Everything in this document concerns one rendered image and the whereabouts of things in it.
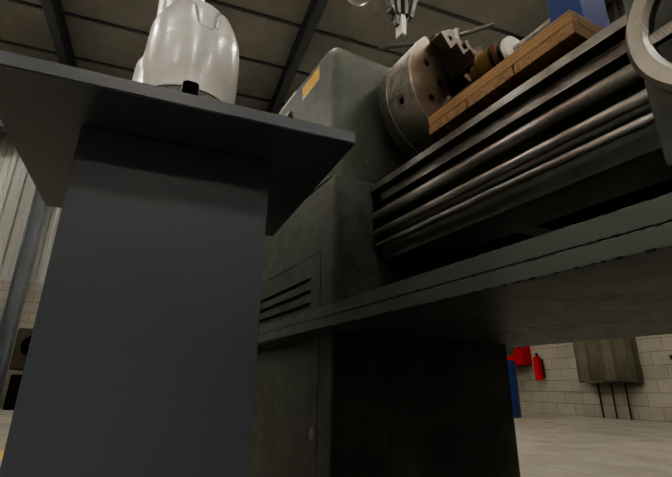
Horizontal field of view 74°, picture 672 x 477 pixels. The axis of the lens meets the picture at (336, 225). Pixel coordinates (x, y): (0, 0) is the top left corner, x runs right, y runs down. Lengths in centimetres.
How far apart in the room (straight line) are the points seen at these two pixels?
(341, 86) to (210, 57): 42
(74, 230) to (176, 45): 35
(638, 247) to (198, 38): 68
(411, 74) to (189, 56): 49
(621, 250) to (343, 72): 86
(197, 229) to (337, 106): 59
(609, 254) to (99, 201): 56
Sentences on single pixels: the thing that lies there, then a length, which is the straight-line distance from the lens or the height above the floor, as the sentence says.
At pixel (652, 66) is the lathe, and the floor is 68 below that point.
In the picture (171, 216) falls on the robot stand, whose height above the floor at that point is 62.
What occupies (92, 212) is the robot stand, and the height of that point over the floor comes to 61.
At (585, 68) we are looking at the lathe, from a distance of 72.
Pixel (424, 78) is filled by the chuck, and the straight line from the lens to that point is 108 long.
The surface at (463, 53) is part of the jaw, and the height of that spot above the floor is 112.
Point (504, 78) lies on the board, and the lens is 78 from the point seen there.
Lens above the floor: 42
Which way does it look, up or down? 20 degrees up
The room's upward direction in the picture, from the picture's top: 1 degrees clockwise
